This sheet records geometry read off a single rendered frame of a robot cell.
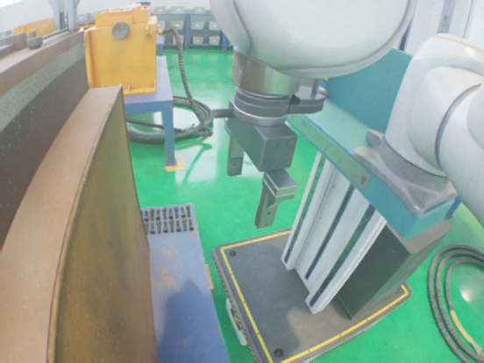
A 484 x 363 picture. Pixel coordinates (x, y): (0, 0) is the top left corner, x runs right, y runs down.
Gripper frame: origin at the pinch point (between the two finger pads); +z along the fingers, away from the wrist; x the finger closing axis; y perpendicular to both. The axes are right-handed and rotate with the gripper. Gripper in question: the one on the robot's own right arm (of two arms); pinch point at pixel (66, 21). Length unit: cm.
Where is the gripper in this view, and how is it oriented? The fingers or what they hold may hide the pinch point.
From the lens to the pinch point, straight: 56.9
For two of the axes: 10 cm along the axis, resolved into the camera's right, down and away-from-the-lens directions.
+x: 9.6, -0.8, 2.7
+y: 2.6, 6.2, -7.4
